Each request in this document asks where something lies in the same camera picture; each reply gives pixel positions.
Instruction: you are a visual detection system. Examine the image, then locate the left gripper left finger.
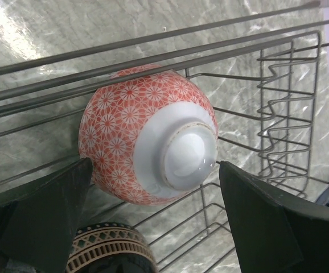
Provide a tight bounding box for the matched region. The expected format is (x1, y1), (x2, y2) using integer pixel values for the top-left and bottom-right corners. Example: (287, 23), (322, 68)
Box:
(0, 158), (93, 272)

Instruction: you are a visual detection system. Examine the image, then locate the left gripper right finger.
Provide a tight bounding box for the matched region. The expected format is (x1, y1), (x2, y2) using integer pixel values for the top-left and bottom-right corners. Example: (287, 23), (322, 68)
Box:
(219, 162), (329, 272)

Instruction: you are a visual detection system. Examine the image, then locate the black glazed bowl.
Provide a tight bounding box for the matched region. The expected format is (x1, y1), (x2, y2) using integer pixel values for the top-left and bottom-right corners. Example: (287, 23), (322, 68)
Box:
(65, 222), (158, 272)

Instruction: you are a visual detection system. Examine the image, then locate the red patterned white bowl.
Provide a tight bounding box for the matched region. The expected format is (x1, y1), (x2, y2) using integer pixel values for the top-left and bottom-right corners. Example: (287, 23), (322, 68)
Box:
(79, 70), (218, 205)

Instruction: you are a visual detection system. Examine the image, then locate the black wire dish rack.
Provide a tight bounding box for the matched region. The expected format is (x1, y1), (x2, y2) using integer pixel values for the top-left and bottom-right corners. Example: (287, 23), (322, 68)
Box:
(0, 1), (329, 272)

